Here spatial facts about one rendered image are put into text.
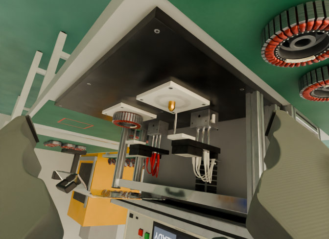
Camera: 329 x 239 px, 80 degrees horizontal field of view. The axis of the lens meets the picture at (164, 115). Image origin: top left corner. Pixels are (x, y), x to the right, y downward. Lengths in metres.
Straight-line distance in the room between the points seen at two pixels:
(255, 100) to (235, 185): 0.29
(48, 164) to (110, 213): 2.22
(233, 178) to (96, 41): 0.54
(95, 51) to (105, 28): 0.09
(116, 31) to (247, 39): 0.23
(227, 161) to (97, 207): 3.75
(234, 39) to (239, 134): 0.39
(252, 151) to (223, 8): 0.30
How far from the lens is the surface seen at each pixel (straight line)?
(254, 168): 0.48
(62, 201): 6.00
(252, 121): 0.51
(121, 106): 0.66
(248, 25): 0.37
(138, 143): 0.73
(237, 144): 0.70
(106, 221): 4.44
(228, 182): 0.70
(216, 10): 0.34
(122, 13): 0.36
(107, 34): 0.41
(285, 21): 0.34
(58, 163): 5.87
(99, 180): 4.22
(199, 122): 0.64
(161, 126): 0.79
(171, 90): 0.49
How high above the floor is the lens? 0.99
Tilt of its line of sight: 18 degrees down
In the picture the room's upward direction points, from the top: 173 degrees counter-clockwise
